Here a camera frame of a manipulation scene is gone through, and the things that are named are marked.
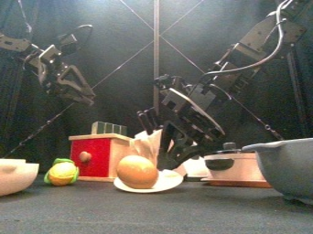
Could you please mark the brown toy egg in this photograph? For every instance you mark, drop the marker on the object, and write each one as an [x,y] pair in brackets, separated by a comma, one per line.
[137,172]

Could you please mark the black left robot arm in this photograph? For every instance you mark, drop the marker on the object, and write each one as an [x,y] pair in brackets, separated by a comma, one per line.
[12,44]

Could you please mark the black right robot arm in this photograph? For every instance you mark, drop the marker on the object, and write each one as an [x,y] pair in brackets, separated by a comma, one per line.
[253,45]

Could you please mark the beige paper napkin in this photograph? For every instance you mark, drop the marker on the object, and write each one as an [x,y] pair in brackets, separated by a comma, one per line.
[147,146]

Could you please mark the white oval plate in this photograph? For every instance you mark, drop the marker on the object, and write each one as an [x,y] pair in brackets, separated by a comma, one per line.
[167,181]

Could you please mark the black pot lid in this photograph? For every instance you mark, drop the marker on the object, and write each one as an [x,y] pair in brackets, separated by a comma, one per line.
[230,147]

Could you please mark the pink toy pot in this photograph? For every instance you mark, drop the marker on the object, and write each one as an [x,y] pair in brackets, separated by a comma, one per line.
[240,167]

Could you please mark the dark green ridged block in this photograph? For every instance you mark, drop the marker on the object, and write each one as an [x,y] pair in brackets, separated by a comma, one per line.
[109,128]

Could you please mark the wooden coaster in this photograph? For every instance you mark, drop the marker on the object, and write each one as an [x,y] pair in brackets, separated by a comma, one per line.
[240,182]

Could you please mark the red wooden drawer box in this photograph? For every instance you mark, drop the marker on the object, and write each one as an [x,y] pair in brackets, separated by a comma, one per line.
[94,158]

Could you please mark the grey spouted bowl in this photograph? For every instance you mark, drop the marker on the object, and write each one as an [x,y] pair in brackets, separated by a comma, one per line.
[288,170]

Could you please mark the yellow green toy corn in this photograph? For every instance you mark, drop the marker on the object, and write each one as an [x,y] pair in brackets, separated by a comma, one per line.
[62,173]

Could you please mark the white rounded bowl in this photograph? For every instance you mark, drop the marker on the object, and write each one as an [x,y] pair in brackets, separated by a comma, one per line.
[16,176]

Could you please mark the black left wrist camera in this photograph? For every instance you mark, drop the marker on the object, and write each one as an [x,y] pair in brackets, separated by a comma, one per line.
[67,43]

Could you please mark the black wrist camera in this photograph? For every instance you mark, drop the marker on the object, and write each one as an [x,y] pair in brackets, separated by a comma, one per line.
[67,43]
[169,82]

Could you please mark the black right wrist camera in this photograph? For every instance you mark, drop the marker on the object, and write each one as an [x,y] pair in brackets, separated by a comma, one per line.
[169,82]

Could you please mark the grey metal frame pole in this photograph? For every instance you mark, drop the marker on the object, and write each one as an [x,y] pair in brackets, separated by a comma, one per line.
[157,45]

